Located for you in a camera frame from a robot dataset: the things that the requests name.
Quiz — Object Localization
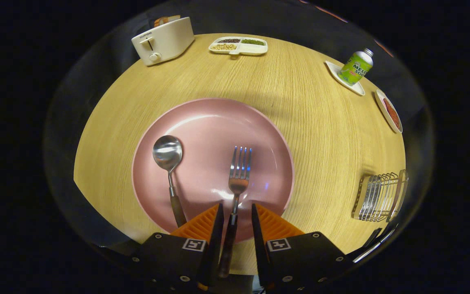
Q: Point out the white toaster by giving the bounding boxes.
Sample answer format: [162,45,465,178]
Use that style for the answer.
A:
[131,16,195,67]

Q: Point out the metal cutlery rack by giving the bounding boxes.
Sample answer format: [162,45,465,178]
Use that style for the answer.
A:
[351,169,409,223]

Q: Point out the metal fork with wooden handle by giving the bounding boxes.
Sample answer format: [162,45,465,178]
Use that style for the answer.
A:
[218,146,253,279]

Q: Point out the white oval plate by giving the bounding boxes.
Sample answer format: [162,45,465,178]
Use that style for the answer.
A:
[375,89,403,134]

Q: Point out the black table clamp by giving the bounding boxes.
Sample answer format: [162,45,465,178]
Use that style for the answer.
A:
[364,228,382,247]

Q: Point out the fried meat cutlet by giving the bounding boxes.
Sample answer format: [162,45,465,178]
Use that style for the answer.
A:
[383,97,401,130]

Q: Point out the toast slices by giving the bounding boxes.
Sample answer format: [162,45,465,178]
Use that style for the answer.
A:
[154,15,181,27]

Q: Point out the white divided dish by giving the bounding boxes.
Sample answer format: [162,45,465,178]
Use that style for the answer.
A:
[208,36,268,56]

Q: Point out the metal spoon with wooden handle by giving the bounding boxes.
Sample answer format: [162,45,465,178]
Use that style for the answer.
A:
[153,135,188,228]

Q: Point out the green soda bottle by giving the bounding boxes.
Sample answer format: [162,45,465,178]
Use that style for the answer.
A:
[338,48,374,86]

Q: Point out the white square coaster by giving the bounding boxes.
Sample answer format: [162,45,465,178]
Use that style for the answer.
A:
[325,60,366,96]

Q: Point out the pink plate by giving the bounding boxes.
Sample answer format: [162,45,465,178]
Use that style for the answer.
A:
[132,97,295,243]

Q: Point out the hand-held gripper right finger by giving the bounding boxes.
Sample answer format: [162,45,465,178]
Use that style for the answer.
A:
[251,203,358,291]

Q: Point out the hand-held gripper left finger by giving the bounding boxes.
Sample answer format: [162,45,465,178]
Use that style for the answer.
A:
[131,203,224,292]

